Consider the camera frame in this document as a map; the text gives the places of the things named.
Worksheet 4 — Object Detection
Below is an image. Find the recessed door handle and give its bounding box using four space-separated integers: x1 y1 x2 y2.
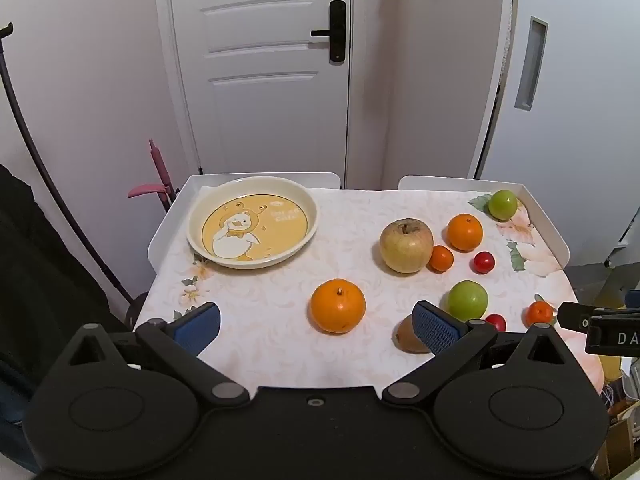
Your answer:
515 16 549 111

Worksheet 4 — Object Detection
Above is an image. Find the medium orange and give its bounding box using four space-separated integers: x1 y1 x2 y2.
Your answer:
446 213 484 252

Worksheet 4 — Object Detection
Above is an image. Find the black curved pole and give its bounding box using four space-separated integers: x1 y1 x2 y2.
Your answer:
0 22 136 306

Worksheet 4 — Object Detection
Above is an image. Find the white panel door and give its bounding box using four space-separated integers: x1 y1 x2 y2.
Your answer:
152 0 386 188

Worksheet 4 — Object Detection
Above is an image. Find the large orange with stem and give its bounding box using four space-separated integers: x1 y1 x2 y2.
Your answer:
310 278 367 334

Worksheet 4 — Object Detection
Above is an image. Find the cream plate with duck print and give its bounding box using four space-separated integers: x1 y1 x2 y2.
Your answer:
187 176 319 268

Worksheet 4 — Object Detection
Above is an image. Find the brown kiwi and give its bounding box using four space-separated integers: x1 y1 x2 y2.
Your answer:
391 314 431 354

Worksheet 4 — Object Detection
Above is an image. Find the small tangerine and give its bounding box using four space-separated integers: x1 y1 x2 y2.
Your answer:
524 301 556 328
427 245 455 273

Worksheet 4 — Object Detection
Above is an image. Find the green apple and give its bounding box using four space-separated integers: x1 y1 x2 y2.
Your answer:
447 280 489 321
488 190 518 221

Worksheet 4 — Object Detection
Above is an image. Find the brown cardboard box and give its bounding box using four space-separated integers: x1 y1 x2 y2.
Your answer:
597 410 640 478

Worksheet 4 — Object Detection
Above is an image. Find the white table with raised rim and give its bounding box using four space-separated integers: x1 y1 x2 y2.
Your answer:
147 172 572 273

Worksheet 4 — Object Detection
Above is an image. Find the yellow-green apple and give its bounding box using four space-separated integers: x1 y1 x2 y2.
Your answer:
379 218 434 274

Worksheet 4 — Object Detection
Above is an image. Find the black door lock handle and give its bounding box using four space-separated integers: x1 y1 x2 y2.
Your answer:
311 0 347 64

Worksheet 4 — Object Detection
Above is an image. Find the floral tablecloth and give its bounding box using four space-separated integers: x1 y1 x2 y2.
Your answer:
135 180 606 396

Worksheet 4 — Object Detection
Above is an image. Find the dark cloth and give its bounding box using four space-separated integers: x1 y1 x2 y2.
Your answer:
0 164 136 471

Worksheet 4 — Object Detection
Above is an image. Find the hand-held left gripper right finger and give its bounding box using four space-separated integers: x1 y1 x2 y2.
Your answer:
382 301 576 408

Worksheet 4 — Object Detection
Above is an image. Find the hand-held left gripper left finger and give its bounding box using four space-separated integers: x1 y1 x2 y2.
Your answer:
65 302 251 408

